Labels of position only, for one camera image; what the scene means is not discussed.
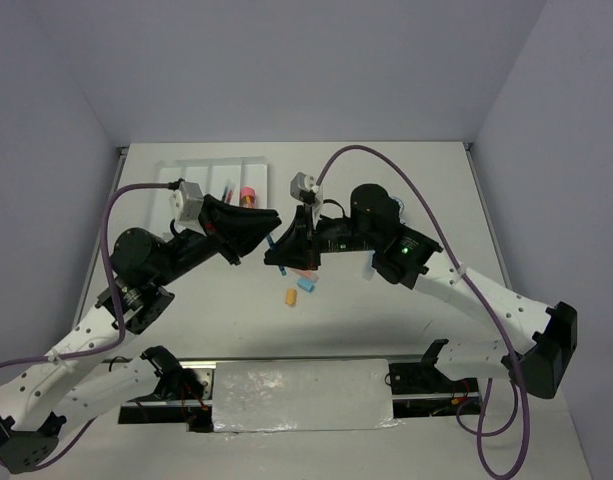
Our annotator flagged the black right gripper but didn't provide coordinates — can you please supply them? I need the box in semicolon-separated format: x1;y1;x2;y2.
264;201;379;268

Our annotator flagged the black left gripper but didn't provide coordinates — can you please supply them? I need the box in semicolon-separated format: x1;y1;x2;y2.
156;195;285;286

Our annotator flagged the teal gel pen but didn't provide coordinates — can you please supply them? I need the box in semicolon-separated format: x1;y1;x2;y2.
266;232;288;277

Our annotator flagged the pink capped crayon tube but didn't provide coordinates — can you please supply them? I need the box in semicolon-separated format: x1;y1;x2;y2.
240;187;257;209

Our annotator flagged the orange highlighter cap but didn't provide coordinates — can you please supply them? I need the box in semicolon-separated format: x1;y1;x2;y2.
285;288;297;307

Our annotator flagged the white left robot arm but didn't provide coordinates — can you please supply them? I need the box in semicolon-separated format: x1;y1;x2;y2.
0;195;281;474

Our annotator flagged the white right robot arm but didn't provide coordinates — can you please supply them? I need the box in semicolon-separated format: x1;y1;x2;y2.
264;184;578;399

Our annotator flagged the light blue highlighter cap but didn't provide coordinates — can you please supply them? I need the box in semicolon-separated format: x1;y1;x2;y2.
297;277;315;293

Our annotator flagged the white compartment tray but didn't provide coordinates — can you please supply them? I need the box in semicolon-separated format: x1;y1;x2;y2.
143;156;268;240

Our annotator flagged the light blue highlighter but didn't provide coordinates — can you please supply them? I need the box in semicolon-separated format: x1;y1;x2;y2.
362;253;375;281

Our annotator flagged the silver foil sheet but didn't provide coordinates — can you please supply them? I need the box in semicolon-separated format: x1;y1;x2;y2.
212;359;396;433

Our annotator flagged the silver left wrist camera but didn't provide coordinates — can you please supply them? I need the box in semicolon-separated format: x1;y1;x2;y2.
170;180;204;233

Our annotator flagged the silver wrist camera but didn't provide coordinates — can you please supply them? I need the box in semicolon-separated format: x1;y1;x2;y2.
289;172;324;224
170;180;204;233

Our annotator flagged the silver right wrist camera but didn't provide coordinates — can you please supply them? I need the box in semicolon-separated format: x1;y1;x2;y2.
289;172;324;224

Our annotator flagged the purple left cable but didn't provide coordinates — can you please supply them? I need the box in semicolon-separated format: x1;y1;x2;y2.
0;180;182;474

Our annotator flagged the purple cable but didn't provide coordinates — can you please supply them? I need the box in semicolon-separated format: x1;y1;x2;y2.
315;144;532;479
0;180;182;474

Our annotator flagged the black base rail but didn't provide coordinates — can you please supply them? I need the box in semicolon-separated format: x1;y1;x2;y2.
118;358;480;434

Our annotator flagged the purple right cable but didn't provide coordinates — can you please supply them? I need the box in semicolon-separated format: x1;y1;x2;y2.
315;144;532;479

